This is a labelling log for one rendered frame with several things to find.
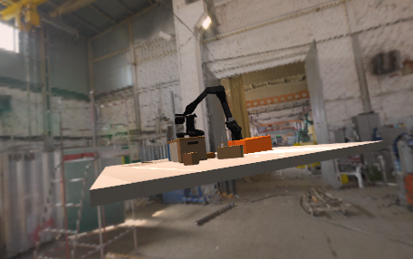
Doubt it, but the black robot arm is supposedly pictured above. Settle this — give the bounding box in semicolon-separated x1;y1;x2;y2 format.
175;85;242;141

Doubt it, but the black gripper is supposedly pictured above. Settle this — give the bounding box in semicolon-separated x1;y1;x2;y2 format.
176;124;205;138

